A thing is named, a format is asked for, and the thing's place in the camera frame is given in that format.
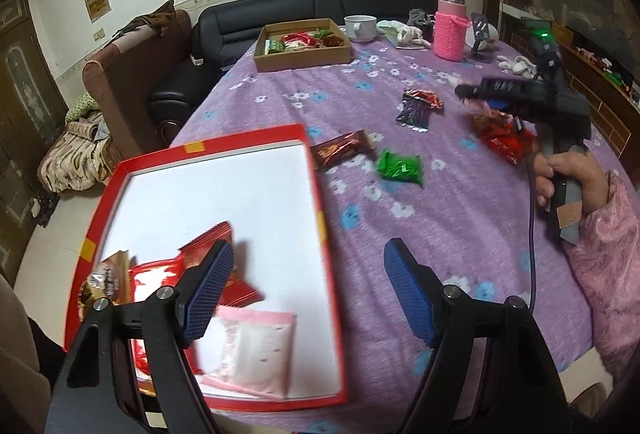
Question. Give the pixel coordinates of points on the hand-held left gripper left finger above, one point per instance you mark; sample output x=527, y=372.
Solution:
x=210, y=289

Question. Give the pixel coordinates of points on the brown cardboard box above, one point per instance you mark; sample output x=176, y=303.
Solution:
x=300, y=62

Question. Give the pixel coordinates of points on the white knit glove green cuff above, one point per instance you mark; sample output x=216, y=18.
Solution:
x=525, y=67

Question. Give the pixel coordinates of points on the small wall plaque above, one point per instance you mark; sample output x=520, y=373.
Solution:
x=97, y=3

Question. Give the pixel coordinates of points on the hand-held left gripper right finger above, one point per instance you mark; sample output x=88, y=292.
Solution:
x=410, y=294

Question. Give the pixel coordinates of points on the person's right hand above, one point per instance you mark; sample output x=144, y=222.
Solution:
x=590, y=179

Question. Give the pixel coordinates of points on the green floral pillow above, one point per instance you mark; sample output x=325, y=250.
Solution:
x=84, y=106

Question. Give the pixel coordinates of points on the white ceramic cup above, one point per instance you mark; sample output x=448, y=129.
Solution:
x=360, y=29

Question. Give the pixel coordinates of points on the person's tan clothing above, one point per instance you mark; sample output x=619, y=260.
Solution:
x=20, y=364

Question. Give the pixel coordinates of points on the brown armchair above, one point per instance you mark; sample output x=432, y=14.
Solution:
x=125, y=78

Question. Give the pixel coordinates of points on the gold brown snack packet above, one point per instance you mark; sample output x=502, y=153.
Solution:
x=107, y=275

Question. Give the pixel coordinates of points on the black item on floor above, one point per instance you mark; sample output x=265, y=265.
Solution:
x=46, y=209

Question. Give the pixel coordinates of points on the dark wooden door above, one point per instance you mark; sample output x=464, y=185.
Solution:
x=25, y=88

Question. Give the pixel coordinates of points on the camouflage garment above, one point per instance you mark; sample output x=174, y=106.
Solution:
x=150, y=18

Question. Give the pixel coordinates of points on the bright red snack packet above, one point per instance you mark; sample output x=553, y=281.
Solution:
x=505, y=141

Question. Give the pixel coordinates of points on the pink white snack packet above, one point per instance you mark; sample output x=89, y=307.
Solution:
x=260, y=349

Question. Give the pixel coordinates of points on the wooden brick-pattern cabinet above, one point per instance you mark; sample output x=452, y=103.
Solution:
x=600, y=108

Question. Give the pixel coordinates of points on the red box white interior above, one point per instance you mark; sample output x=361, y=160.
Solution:
x=250, y=194

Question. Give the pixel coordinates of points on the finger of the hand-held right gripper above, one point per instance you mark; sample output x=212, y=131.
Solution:
x=470, y=90

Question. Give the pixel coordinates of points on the green snack packet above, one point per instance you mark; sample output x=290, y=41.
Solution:
x=400, y=166

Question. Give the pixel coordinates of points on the cream fabric gloves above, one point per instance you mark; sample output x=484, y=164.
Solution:
x=407, y=33

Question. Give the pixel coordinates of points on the black phone stand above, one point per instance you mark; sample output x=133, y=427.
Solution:
x=481, y=27

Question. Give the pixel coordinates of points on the dark purple snack packet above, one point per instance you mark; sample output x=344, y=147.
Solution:
x=414, y=114

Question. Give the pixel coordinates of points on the striped brown blanket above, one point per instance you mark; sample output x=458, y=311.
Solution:
x=75, y=158

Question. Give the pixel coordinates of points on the pink thermos with knitted sleeve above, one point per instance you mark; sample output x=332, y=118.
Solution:
x=450, y=38

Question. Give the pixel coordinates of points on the purple floral tablecloth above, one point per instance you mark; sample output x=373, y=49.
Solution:
x=450, y=224

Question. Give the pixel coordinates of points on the person's right forearm pink sleeve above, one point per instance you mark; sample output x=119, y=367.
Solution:
x=610, y=264

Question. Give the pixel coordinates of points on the black leather sofa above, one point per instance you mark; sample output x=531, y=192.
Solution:
x=250, y=13

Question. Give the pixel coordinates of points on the pile of assorted snack packets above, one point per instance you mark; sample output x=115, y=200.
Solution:
x=295, y=41

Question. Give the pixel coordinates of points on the row of small toys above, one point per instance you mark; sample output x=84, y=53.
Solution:
x=610, y=68

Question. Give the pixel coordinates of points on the wall outlet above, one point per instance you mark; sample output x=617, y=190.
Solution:
x=100, y=34

